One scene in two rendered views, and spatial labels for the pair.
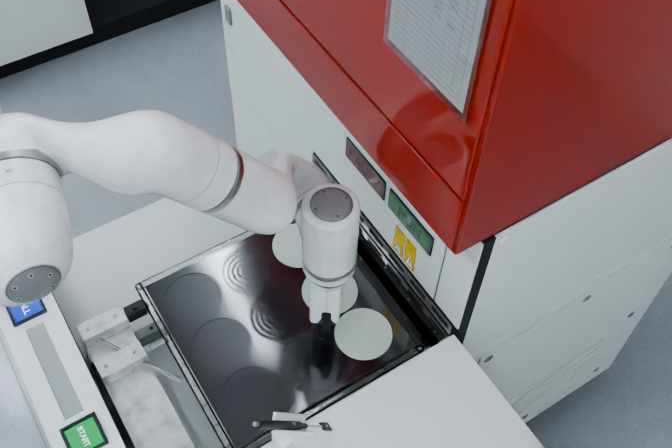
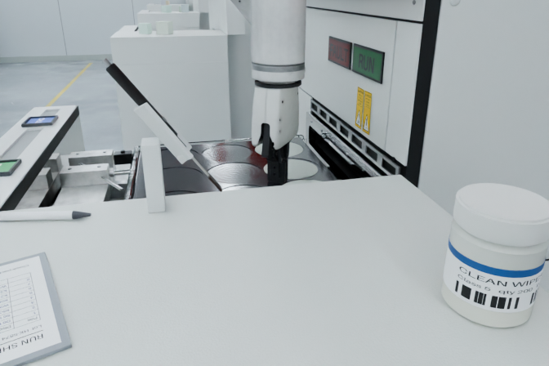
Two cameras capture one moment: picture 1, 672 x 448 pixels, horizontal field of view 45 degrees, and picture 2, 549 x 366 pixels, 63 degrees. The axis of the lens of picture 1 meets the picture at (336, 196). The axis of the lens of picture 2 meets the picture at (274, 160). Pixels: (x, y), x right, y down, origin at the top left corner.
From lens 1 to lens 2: 0.96 m
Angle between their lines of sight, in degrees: 35
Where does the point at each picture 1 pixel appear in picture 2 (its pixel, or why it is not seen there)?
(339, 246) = (277, 6)
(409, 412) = (323, 205)
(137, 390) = (83, 194)
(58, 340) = (42, 134)
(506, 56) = not seen: outside the picture
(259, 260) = (240, 150)
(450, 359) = (390, 185)
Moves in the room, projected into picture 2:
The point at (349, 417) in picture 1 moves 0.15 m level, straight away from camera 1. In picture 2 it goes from (250, 198) to (296, 159)
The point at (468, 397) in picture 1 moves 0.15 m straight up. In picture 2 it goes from (403, 208) to (417, 85)
